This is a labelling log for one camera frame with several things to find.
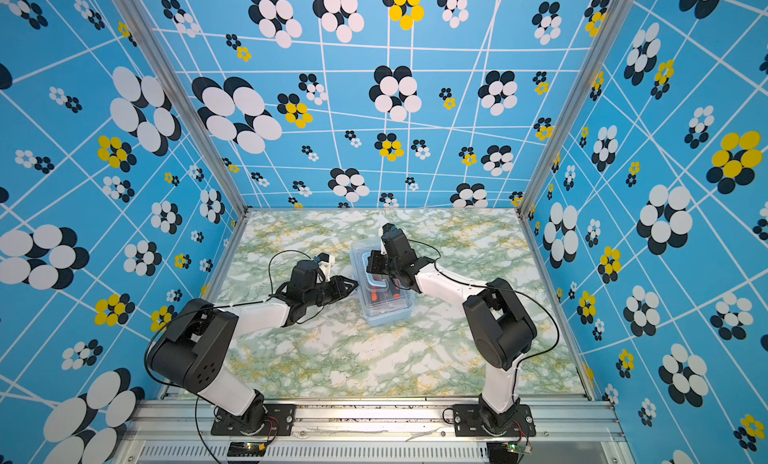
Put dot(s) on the aluminium front rail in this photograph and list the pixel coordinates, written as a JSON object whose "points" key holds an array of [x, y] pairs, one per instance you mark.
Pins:
{"points": [[570, 429]]}

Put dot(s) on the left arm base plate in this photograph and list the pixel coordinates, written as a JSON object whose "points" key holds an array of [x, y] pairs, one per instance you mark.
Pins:
{"points": [[261, 420]]}

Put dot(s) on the green circuit board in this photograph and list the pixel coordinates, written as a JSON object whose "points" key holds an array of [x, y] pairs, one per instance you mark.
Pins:
{"points": [[246, 449], [506, 452]]}

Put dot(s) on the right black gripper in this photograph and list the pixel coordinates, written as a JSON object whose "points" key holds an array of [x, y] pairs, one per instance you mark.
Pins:
{"points": [[376, 263]]}

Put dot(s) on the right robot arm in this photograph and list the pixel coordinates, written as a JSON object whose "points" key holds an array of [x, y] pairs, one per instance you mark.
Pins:
{"points": [[500, 326]]}

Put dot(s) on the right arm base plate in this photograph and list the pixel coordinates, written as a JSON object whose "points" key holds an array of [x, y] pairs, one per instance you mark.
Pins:
{"points": [[474, 420]]}

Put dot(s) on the right green circuit board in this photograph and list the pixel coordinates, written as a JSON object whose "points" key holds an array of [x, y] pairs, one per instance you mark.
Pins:
{"points": [[506, 452]]}

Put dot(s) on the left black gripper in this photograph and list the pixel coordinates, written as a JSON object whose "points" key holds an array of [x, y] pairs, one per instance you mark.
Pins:
{"points": [[339, 283]]}

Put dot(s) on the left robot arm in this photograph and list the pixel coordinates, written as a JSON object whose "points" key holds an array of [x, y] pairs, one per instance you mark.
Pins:
{"points": [[190, 350]]}

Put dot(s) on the left green circuit board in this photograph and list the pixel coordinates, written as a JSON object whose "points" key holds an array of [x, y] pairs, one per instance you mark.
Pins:
{"points": [[246, 449]]}

